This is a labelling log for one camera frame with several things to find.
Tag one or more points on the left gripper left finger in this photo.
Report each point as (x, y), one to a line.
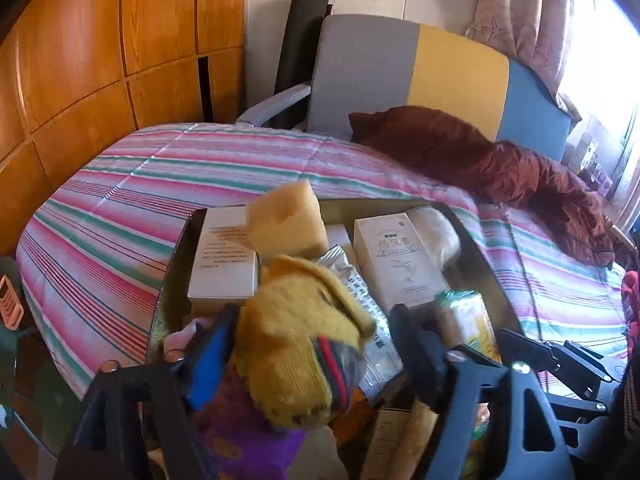
(208, 355)

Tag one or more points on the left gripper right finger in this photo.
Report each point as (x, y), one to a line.
(423, 355)

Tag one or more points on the tall cream medicine box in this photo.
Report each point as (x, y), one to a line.
(225, 266)

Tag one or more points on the green yellow cracker pack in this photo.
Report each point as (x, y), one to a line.
(463, 319)

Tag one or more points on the yellow patterned sock ball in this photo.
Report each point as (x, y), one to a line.
(299, 344)

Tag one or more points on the purple snack packet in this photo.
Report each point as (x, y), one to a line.
(239, 439)

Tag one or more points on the cream illustrated medicine box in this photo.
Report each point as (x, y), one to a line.
(395, 263)

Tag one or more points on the yellow sponge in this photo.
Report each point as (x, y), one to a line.
(287, 221)

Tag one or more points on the pink sock roll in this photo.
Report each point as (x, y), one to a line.
(187, 344)

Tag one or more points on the brown sponge block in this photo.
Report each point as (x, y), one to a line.
(437, 234)

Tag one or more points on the white soap box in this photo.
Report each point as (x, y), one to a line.
(338, 236)

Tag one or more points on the gold metal tray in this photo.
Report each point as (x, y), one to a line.
(183, 449)

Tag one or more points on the striped tablecloth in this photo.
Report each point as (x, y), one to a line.
(94, 255)

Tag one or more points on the red cloth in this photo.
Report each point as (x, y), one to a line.
(629, 289)

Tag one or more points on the maroon jacket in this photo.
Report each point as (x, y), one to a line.
(445, 148)

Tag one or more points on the cluttered side desk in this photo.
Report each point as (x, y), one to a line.
(609, 164)

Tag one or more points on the wooden wardrobe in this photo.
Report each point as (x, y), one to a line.
(78, 75)

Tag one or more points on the grey yellow blue chair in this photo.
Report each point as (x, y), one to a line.
(368, 63)

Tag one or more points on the black rolled mat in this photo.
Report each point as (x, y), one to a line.
(300, 42)

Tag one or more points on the patterned curtain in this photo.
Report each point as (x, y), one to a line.
(536, 33)

